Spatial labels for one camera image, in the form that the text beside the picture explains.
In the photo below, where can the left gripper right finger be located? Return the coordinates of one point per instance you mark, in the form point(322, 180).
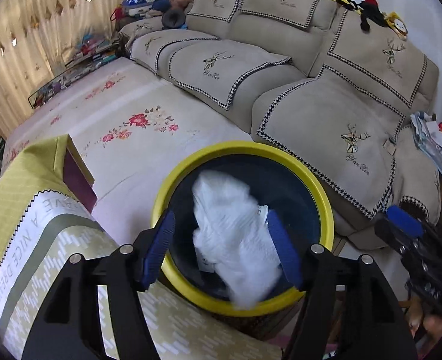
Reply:
point(372, 323)

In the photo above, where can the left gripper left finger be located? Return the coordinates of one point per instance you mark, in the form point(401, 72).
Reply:
point(68, 326)

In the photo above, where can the white tissue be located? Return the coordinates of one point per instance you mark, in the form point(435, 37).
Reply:
point(232, 237)

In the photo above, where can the yellow rimmed trash bin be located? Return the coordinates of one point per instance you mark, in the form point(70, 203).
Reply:
point(275, 179)

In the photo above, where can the yellow patterned tablecloth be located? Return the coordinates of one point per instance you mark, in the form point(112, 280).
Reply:
point(46, 200)

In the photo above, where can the beige sectional sofa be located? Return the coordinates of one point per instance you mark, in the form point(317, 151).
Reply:
point(302, 76)

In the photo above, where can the floral floor mat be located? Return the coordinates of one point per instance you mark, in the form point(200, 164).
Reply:
point(131, 128)

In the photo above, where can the black yellow plush toy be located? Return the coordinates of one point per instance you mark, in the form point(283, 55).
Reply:
point(369, 11)

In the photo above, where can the cream patterned curtain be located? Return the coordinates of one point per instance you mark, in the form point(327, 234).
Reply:
point(37, 38)

